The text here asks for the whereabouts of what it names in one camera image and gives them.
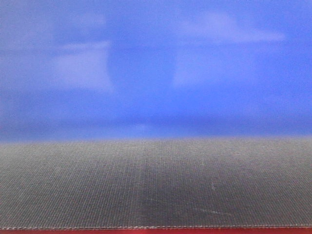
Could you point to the grey woven conveyor belt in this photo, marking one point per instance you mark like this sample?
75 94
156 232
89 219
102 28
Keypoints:
188 183

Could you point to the blue plastic bin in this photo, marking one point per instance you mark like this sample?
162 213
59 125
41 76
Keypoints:
87 69

